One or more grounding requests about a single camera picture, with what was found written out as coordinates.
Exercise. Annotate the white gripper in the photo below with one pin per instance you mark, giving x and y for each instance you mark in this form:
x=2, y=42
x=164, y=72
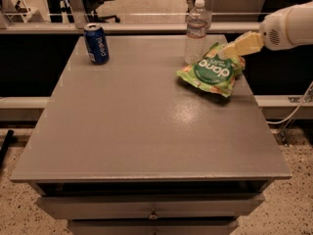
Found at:
x=271, y=32

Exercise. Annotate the blue pepsi can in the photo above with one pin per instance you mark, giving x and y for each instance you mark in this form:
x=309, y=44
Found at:
x=96, y=43

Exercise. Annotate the green rice chip bag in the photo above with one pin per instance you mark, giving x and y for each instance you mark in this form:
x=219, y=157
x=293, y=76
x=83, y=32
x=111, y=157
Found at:
x=213, y=74

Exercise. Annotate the clear plastic water bottle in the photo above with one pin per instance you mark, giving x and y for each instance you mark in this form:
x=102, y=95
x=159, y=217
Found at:
x=197, y=25

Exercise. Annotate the grey drawer cabinet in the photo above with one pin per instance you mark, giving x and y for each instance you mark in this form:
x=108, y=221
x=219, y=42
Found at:
x=119, y=141

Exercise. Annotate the black office chair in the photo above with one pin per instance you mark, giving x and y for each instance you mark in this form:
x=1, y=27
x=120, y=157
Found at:
x=94, y=0

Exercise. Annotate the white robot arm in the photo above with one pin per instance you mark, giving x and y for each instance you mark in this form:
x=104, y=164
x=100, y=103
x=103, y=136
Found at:
x=299, y=24

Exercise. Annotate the round metal drawer knob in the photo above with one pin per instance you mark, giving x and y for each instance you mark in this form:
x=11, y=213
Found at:
x=153, y=216

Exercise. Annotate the black bar on floor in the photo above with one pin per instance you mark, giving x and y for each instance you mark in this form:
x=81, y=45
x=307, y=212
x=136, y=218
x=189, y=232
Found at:
x=9, y=139

